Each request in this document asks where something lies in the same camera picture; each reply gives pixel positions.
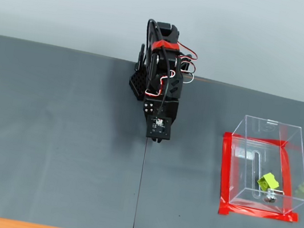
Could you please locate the red white arm servo wire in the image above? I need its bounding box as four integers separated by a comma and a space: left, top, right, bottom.
172, 41, 201, 85

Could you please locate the red white gripper servo wire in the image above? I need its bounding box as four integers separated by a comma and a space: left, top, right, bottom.
144, 66, 177, 100

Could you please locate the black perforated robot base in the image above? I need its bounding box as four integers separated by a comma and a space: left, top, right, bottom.
126, 69, 150, 102

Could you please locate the black table clamp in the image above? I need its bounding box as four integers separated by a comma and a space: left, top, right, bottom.
134, 42, 147, 72

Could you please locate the red floor tape strip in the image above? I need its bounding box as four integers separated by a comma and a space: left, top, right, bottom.
270, 146, 303, 218
223, 130, 304, 152
217, 201, 300, 228
210, 131, 243, 217

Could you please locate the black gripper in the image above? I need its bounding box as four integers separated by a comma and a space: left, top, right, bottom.
137, 61, 187, 147

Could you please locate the green lego block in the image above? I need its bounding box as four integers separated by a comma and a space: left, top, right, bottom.
256, 170, 282, 194

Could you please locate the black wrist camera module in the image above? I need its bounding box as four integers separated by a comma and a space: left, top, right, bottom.
145, 114, 175, 142

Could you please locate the transparent acrylic box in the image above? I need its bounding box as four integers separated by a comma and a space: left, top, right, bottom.
220, 112, 304, 219

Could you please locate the metal cam lock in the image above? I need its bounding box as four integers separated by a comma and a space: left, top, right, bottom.
262, 187, 286, 205

